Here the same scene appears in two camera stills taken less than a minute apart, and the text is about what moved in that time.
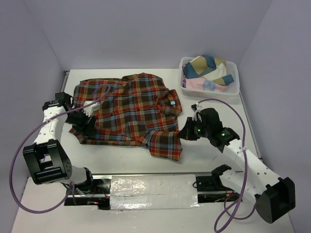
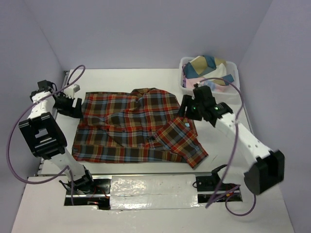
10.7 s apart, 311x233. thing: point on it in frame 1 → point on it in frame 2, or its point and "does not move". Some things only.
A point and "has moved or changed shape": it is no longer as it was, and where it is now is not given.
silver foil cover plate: (153, 192) does not move
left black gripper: (90, 131) → (74, 111)
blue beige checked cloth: (209, 68) does not move
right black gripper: (186, 133) → (184, 103)
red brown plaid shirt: (137, 110) has moved or changed shape
